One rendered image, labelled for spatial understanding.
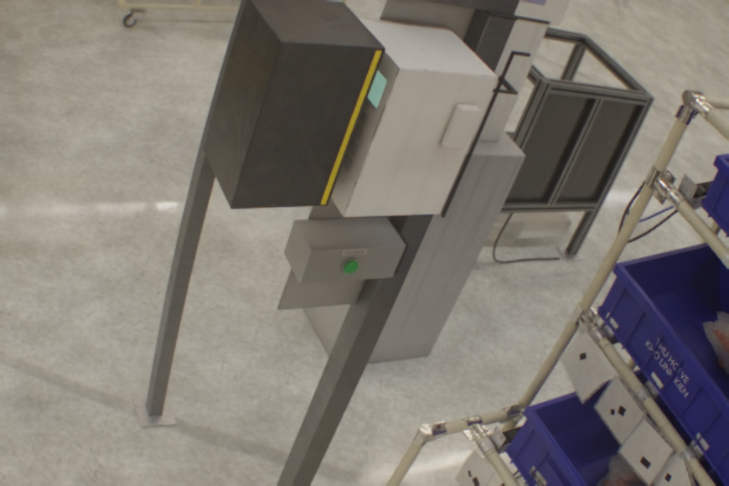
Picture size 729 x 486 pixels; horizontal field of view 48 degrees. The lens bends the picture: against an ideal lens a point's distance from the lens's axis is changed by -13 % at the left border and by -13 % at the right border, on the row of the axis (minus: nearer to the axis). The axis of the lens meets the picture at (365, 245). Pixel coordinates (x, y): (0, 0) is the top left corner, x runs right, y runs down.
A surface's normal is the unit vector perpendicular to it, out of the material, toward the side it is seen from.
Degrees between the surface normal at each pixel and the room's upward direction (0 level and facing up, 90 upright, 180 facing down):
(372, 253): 90
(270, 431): 0
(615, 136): 90
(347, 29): 0
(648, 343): 95
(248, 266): 0
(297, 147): 90
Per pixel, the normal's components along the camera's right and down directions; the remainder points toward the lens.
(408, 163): 0.41, 0.65
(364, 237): 0.30, -0.76
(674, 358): -0.87, 0.13
